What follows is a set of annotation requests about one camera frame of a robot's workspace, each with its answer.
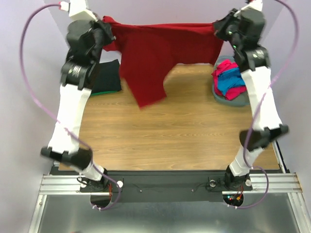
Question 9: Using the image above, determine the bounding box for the red t-shirt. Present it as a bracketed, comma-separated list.
[103, 16, 223, 108]

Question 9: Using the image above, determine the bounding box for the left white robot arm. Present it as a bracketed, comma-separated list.
[41, 20, 114, 192]

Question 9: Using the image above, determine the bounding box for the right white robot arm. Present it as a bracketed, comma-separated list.
[213, 7, 289, 189]

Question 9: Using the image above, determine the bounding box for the folded black t-shirt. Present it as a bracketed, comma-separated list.
[92, 59, 122, 93]

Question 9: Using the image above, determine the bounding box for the blue t-shirt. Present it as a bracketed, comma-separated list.
[217, 68, 245, 96]

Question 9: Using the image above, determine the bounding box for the folded green t-shirt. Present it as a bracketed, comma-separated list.
[90, 91, 118, 96]

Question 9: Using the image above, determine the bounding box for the pink t-shirt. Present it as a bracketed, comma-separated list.
[212, 59, 247, 100]

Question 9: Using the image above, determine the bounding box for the grey plastic basket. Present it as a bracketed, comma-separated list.
[211, 55, 251, 107]

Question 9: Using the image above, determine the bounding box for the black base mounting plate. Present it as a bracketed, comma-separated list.
[77, 171, 252, 204]

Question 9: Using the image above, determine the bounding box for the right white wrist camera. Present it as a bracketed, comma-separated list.
[240, 0, 263, 12]

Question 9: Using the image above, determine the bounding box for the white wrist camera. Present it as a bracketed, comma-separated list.
[240, 0, 263, 12]
[59, 0, 98, 21]

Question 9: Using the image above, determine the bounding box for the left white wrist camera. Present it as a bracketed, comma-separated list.
[59, 0, 98, 21]

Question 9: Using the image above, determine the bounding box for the aluminium frame rail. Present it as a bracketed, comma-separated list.
[29, 173, 83, 233]

